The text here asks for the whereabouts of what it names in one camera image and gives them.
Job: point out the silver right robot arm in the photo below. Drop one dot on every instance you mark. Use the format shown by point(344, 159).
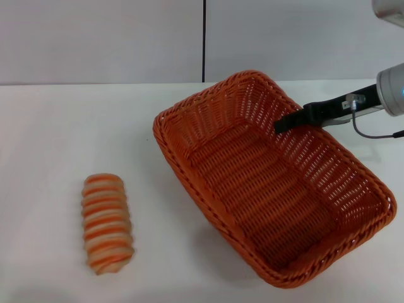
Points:
point(393, 91)

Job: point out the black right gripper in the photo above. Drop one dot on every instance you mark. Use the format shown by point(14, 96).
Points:
point(331, 109)

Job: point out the orange woven rectangular basket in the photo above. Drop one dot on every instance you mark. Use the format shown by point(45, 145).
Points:
point(259, 192)

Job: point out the orange striped bread roll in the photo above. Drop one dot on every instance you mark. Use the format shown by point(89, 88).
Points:
point(105, 224)

